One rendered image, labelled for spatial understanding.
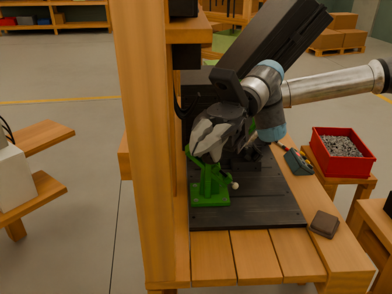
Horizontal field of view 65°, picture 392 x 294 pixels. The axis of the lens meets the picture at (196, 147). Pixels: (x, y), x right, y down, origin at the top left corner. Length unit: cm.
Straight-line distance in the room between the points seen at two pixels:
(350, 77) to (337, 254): 55
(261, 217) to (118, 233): 144
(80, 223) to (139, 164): 188
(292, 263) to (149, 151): 61
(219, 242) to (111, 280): 117
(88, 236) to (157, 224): 164
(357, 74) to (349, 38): 674
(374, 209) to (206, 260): 73
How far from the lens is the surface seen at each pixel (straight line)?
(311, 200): 130
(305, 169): 141
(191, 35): 89
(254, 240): 111
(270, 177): 137
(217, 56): 403
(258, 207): 120
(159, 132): 66
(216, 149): 55
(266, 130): 78
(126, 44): 61
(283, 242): 113
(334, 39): 744
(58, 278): 226
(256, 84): 68
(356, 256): 114
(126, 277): 214
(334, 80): 92
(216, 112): 59
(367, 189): 175
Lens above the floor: 169
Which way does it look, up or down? 31 degrees down
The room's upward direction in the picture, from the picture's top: straight up
